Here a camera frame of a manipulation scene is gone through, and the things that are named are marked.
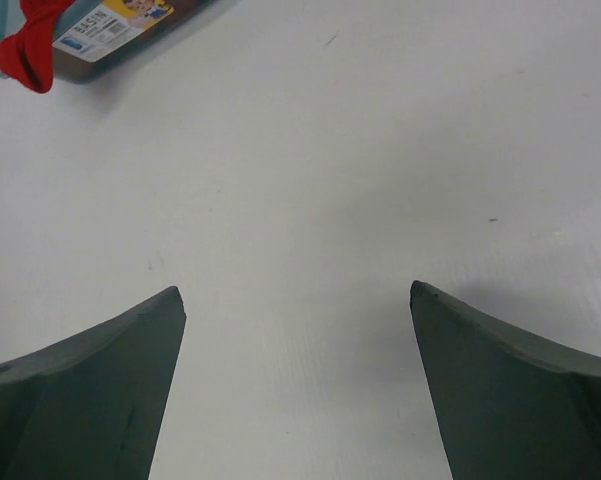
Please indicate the clear blue plastic bin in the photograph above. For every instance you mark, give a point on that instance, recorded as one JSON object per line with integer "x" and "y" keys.
{"x": 93, "y": 37}

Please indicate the red t shirt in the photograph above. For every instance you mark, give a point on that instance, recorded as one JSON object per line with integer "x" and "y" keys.
{"x": 26, "y": 56}

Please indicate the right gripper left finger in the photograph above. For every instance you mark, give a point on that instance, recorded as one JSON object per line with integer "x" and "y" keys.
{"x": 91, "y": 406}

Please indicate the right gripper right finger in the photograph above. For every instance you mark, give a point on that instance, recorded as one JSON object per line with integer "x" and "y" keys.
{"x": 509, "y": 404}

